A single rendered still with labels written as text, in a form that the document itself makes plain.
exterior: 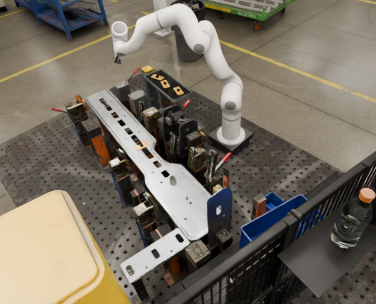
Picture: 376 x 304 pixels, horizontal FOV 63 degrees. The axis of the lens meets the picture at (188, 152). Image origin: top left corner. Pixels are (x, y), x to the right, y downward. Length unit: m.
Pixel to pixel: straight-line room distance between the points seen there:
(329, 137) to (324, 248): 2.60
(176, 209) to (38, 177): 1.14
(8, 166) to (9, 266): 2.26
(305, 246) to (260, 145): 1.36
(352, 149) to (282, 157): 1.37
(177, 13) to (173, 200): 0.89
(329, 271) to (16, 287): 0.75
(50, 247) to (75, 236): 0.02
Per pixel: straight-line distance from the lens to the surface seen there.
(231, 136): 2.04
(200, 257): 1.26
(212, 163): 1.41
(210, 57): 1.71
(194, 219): 1.42
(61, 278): 0.23
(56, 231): 0.25
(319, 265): 0.88
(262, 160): 2.08
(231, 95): 1.76
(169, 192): 1.52
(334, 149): 3.32
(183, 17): 1.61
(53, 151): 2.44
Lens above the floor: 2.19
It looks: 45 degrees down
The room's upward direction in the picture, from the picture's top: 6 degrees counter-clockwise
